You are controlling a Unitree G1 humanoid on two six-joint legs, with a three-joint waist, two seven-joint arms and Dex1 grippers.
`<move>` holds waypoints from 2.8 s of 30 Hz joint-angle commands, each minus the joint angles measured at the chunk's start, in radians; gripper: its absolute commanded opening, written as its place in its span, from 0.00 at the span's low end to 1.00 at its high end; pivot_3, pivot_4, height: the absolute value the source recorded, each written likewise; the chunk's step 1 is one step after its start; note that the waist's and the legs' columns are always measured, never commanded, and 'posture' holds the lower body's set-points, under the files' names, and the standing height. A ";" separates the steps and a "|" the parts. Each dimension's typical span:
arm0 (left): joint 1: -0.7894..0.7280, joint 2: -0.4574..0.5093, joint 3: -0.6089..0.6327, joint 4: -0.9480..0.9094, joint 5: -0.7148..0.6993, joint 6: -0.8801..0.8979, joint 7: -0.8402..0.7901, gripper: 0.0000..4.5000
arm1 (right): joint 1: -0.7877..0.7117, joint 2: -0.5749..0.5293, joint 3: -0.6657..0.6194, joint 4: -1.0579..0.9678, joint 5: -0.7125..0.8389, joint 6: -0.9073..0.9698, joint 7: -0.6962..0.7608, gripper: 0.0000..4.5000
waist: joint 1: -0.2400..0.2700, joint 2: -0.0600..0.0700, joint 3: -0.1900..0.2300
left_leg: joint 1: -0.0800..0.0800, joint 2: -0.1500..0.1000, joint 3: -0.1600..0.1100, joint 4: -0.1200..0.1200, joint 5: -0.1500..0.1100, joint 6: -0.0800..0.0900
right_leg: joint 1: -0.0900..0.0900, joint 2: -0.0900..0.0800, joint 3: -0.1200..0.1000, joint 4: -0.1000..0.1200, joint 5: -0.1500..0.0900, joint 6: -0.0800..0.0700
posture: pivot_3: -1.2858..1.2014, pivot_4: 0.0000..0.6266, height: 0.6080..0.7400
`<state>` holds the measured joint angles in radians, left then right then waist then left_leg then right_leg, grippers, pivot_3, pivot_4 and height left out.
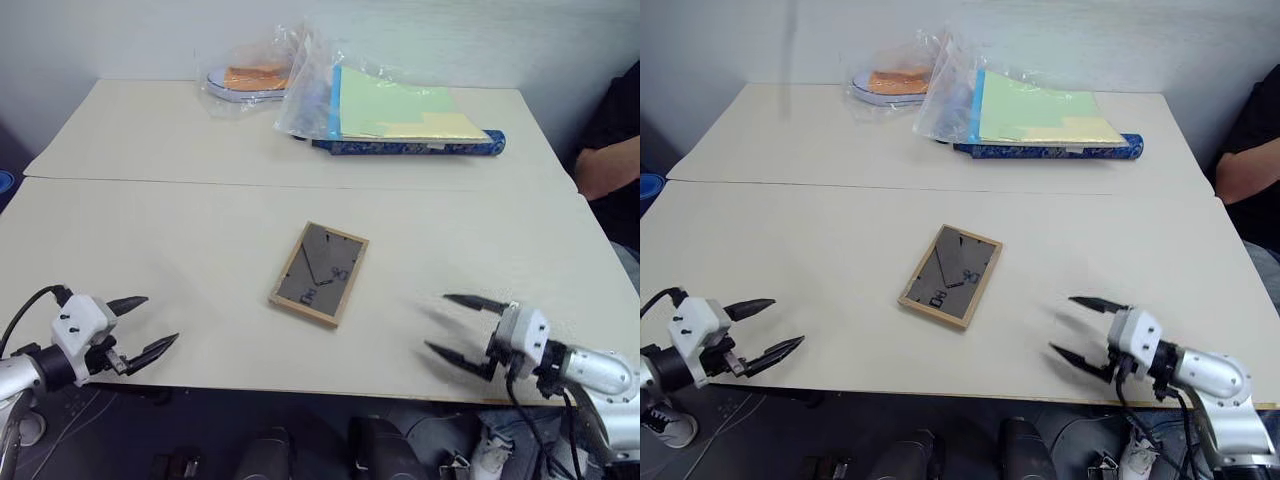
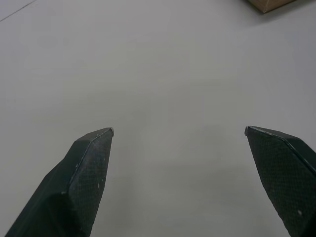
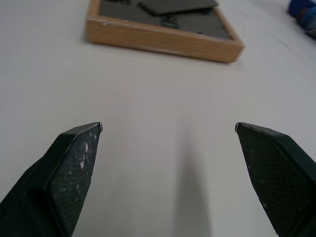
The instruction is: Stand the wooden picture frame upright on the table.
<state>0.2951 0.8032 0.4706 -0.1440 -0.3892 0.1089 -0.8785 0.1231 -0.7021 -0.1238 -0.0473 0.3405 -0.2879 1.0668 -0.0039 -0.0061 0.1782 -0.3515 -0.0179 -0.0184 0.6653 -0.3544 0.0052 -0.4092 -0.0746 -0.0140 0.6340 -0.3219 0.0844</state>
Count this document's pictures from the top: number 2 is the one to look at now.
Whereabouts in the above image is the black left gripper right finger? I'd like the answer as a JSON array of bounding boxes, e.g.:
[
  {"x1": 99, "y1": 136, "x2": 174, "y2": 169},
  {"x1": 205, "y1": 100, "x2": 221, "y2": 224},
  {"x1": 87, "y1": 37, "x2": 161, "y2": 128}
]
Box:
[{"x1": 244, "y1": 125, "x2": 316, "y2": 237}]

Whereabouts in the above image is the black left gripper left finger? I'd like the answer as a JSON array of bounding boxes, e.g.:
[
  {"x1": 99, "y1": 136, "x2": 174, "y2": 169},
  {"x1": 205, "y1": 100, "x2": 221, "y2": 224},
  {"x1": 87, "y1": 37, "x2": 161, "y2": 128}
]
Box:
[{"x1": 4, "y1": 127, "x2": 115, "y2": 237}]

